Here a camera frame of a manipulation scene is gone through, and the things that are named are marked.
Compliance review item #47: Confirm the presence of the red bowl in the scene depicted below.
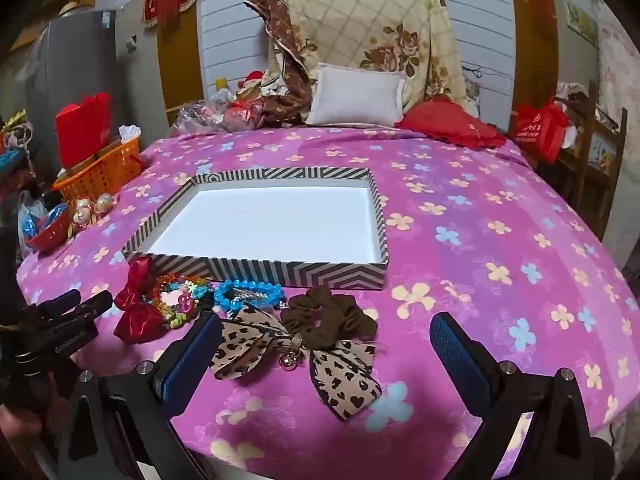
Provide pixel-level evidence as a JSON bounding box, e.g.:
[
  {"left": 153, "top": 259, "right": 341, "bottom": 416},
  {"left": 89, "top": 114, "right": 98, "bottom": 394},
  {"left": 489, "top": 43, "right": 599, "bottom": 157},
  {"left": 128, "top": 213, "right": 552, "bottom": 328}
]
[{"left": 25, "top": 205, "right": 71, "bottom": 253}]

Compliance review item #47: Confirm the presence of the clear plastic bag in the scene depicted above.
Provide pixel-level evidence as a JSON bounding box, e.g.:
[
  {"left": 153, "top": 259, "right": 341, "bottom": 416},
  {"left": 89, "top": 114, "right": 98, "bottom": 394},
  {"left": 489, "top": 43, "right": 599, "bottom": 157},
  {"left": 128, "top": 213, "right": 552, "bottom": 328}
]
[{"left": 172, "top": 87, "right": 266, "bottom": 133}]

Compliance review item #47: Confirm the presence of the white pillow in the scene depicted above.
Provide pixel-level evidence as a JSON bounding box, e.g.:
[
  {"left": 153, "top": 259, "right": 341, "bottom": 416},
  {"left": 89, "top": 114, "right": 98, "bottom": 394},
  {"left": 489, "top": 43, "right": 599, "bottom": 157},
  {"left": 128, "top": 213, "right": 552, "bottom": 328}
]
[{"left": 305, "top": 62, "right": 408, "bottom": 128}]

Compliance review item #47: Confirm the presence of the red shopping bag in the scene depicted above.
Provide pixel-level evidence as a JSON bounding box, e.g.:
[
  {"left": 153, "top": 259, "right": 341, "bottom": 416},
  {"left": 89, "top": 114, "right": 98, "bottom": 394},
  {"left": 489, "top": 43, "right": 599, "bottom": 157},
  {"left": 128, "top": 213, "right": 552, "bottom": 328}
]
[{"left": 514, "top": 96, "right": 571, "bottom": 163}]

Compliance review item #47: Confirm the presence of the striped cardboard box tray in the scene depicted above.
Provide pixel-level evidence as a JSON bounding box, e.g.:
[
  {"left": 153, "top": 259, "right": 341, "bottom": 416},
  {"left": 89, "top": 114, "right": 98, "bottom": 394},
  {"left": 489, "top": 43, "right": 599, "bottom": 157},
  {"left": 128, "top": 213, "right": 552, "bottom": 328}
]
[{"left": 122, "top": 167, "right": 390, "bottom": 291}]

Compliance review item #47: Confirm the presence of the orange plastic basket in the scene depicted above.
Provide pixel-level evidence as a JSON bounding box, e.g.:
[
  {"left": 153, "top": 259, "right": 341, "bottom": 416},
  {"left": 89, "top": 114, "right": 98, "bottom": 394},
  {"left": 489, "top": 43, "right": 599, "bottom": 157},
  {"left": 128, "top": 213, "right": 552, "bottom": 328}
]
[{"left": 52, "top": 136, "right": 142, "bottom": 202}]

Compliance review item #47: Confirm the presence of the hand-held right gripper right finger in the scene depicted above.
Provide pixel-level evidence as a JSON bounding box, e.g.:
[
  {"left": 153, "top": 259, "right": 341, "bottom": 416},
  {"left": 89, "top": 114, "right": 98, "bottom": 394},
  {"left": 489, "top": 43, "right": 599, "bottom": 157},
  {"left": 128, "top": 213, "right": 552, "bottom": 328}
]
[{"left": 430, "top": 312, "right": 596, "bottom": 480}]

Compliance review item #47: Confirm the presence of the white plastic bag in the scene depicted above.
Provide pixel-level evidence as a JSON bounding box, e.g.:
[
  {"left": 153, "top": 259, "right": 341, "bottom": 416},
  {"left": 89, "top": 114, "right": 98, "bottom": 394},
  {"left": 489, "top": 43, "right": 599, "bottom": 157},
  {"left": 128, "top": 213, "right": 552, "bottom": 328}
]
[{"left": 17, "top": 190, "right": 49, "bottom": 261}]

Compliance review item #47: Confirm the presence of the red heart pillow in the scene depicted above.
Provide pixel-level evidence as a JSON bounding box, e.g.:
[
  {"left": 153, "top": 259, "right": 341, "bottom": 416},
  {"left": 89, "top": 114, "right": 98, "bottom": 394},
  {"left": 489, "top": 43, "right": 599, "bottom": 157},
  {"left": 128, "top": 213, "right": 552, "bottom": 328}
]
[{"left": 395, "top": 99, "right": 508, "bottom": 151}]

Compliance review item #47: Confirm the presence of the red bow hair tie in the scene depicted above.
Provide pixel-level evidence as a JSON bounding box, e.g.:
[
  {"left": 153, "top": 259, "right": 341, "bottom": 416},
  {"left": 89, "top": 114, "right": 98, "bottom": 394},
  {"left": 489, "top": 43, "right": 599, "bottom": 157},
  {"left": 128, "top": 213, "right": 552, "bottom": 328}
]
[{"left": 114, "top": 257, "right": 167, "bottom": 344}]

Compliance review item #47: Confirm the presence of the grey refrigerator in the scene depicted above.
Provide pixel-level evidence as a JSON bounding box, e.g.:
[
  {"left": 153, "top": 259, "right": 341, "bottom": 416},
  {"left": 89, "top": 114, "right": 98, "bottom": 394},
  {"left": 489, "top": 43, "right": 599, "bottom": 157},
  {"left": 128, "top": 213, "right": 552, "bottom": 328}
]
[{"left": 27, "top": 7, "right": 131, "bottom": 156}]

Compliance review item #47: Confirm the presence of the wooden rack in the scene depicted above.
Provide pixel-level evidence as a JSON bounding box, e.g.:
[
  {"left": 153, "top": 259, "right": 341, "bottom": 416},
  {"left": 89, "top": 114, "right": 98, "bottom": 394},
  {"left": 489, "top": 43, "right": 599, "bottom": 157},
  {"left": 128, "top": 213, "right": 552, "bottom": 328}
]
[{"left": 555, "top": 80, "right": 628, "bottom": 241}]

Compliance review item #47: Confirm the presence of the blue bead bracelet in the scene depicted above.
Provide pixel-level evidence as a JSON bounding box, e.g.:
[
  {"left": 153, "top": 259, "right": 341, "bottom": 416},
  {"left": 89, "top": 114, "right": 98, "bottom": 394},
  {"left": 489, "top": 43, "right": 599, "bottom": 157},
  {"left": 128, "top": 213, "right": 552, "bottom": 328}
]
[{"left": 214, "top": 279, "right": 287, "bottom": 312}]

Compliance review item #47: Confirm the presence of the red paper gift bag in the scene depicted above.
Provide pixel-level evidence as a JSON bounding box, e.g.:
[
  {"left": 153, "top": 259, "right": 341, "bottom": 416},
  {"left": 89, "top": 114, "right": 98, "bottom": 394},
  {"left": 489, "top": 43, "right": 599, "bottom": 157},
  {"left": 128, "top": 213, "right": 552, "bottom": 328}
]
[{"left": 55, "top": 92, "right": 112, "bottom": 168}]

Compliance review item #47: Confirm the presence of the leopard bow brown scrunchie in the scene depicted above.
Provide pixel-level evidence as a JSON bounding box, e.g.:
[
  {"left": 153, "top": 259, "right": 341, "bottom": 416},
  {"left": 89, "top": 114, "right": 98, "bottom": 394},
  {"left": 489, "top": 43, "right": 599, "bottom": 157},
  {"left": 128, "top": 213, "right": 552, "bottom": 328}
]
[{"left": 210, "top": 285, "right": 385, "bottom": 422}]

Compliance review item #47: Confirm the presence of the red plush toy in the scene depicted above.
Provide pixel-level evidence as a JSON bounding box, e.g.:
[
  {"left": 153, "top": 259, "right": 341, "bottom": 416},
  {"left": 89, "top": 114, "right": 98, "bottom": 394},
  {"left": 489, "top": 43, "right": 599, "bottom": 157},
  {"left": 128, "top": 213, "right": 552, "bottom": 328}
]
[{"left": 237, "top": 71, "right": 269, "bottom": 102}]

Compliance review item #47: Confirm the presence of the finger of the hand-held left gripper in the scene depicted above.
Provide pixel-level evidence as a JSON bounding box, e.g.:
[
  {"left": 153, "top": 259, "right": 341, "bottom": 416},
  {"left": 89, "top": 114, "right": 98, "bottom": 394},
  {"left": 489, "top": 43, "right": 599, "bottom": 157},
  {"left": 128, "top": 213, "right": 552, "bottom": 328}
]
[
  {"left": 50, "top": 291, "right": 114, "bottom": 332},
  {"left": 31, "top": 289, "right": 82, "bottom": 318}
]

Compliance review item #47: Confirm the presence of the amber bead bracelet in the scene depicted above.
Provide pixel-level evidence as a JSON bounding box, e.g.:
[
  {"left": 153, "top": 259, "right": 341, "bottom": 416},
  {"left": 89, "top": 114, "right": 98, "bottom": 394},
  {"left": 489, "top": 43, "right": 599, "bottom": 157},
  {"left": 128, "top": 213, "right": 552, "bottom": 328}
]
[{"left": 152, "top": 274, "right": 211, "bottom": 307}]

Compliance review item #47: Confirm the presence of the pink floral bedsheet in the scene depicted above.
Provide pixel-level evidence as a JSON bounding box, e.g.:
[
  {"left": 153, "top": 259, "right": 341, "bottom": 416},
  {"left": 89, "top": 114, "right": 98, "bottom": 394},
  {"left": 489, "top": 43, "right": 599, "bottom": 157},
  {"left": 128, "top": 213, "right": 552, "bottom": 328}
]
[{"left": 15, "top": 125, "right": 640, "bottom": 480}]

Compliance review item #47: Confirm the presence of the cream floral quilt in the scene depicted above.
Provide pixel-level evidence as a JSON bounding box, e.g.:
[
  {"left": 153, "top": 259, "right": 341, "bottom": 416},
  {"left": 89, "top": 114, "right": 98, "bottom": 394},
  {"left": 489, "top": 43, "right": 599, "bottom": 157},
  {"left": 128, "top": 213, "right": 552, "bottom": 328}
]
[{"left": 244, "top": 0, "right": 473, "bottom": 128}]

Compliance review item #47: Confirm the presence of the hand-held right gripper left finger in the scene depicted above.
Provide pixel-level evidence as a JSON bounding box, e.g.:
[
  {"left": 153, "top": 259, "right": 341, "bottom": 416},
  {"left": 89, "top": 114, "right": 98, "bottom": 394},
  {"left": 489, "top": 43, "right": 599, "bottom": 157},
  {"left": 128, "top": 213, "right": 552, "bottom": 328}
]
[{"left": 65, "top": 312, "right": 223, "bottom": 480}]

